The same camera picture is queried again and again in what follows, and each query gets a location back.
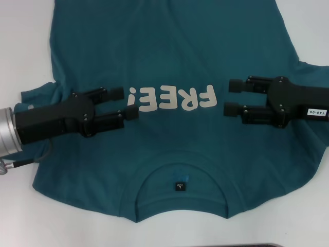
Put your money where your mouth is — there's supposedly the dark left arm cable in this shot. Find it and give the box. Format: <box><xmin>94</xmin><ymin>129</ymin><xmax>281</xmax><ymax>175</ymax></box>
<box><xmin>4</xmin><ymin>138</ymin><xmax>54</xmax><ymax>168</ymax></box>

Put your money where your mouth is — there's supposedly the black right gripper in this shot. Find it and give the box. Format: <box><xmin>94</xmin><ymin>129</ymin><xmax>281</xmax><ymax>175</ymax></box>
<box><xmin>223</xmin><ymin>75</ymin><xmax>329</xmax><ymax>129</ymax></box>

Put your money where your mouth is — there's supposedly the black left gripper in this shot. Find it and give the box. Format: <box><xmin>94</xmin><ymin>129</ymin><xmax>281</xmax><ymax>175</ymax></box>
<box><xmin>14</xmin><ymin>86</ymin><xmax>140</xmax><ymax>145</ymax></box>

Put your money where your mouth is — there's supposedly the teal T-shirt with FREE print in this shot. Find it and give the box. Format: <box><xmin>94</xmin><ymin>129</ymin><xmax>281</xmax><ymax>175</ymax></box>
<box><xmin>20</xmin><ymin>0</ymin><xmax>329</xmax><ymax>224</ymax></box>

